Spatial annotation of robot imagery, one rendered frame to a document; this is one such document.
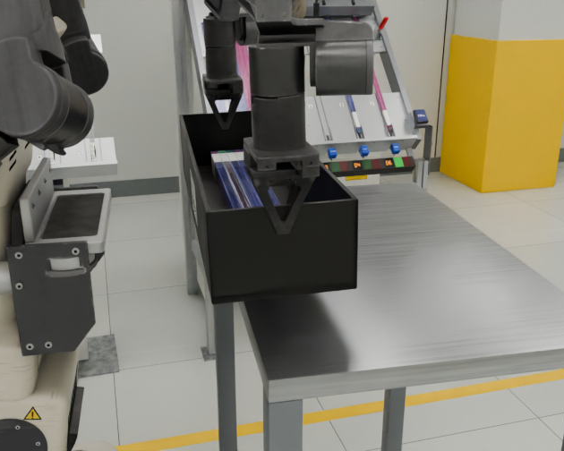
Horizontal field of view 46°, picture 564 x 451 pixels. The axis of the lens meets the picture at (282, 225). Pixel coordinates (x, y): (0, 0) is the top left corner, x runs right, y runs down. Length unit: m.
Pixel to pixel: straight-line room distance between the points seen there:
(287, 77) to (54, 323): 0.48
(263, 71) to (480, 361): 0.42
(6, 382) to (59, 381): 0.08
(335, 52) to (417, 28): 3.75
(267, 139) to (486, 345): 0.37
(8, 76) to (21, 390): 0.48
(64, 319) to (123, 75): 3.10
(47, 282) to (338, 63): 0.48
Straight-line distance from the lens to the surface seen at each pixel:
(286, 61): 0.68
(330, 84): 0.68
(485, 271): 1.05
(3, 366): 1.02
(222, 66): 1.24
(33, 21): 0.75
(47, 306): 0.94
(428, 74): 4.49
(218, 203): 1.07
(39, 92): 0.71
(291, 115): 0.69
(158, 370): 2.29
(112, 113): 4.00
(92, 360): 2.38
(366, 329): 0.85
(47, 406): 1.05
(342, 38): 0.69
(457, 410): 2.15
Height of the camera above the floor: 1.21
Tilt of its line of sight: 20 degrees down
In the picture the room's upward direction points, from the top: straight up
